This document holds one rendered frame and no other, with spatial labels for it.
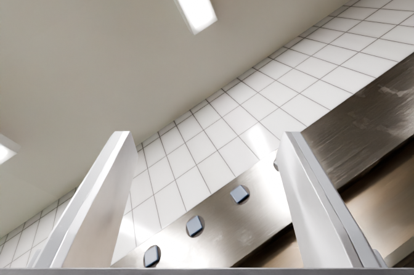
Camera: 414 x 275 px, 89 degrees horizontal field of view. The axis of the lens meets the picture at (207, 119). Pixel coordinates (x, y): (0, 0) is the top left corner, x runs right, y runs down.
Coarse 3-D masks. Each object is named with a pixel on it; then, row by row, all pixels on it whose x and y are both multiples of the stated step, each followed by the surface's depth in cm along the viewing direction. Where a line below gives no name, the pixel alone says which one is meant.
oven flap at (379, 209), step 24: (408, 144) 59; (384, 168) 57; (408, 168) 53; (360, 192) 55; (384, 192) 52; (408, 192) 49; (360, 216) 50; (384, 216) 48; (408, 216) 45; (288, 240) 55; (384, 240) 44; (408, 240) 40; (264, 264) 53; (288, 264) 50; (408, 264) 39
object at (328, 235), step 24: (288, 144) 10; (288, 168) 10; (312, 168) 8; (288, 192) 10; (312, 192) 7; (336, 192) 7; (312, 216) 7; (336, 216) 6; (312, 240) 7; (336, 240) 6; (360, 240) 6; (312, 264) 7; (336, 264) 6; (360, 264) 5; (384, 264) 6
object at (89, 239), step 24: (120, 144) 9; (96, 168) 8; (120, 168) 9; (96, 192) 7; (120, 192) 9; (72, 216) 6; (96, 216) 7; (120, 216) 9; (48, 240) 6; (72, 240) 6; (96, 240) 7; (48, 264) 5; (72, 264) 6; (96, 264) 7
